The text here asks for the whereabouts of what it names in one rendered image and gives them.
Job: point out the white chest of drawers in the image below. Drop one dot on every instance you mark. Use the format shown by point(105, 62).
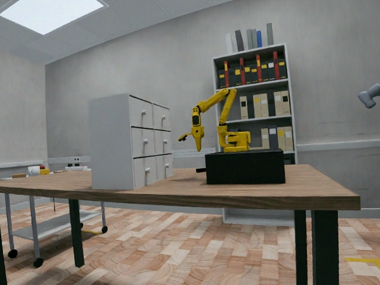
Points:
point(111, 158)

